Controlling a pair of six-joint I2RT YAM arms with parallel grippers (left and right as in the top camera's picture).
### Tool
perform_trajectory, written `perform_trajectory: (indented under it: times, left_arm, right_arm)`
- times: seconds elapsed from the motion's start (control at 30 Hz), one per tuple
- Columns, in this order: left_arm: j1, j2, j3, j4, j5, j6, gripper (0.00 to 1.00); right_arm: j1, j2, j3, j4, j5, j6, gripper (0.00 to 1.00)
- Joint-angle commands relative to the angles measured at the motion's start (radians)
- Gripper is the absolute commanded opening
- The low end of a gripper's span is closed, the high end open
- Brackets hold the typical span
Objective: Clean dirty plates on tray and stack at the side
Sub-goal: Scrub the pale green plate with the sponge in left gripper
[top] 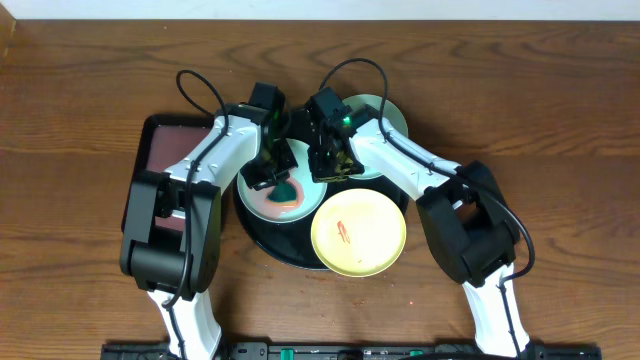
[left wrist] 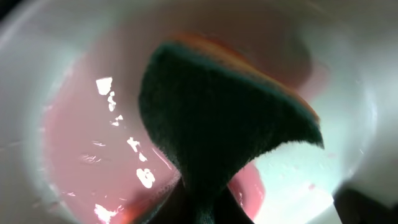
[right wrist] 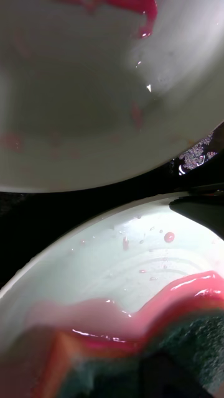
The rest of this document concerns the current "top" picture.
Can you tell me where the green sponge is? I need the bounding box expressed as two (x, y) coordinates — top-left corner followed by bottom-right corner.
(267, 182), (298, 205)

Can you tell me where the rectangular black tray red mat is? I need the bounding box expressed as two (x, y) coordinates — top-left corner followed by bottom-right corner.
(121, 113), (212, 231)

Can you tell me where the round black tray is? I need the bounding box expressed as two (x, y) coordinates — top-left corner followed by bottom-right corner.
(232, 104), (410, 272)

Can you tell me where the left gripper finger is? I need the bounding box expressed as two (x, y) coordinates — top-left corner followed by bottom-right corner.
(240, 156), (275, 191)
(272, 139), (298, 181)

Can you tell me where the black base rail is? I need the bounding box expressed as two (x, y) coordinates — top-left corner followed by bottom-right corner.
(100, 342), (603, 360)

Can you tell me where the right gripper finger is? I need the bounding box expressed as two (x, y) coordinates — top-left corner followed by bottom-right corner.
(308, 146), (333, 183)
(334, 151), (364, 181)

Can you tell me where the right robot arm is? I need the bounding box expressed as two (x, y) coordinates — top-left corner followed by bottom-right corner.
(305, 87), (532, 359)

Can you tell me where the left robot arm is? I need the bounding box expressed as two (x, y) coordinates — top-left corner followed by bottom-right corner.
(120, 83), (297, 359)

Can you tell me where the light blue plate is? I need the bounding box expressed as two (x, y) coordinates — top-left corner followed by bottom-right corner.
(236, 139), (328, 223)
(343, 94), (409, 180)

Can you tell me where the yellow plate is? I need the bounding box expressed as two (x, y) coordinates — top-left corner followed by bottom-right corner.
(310, 188), (406, 278)

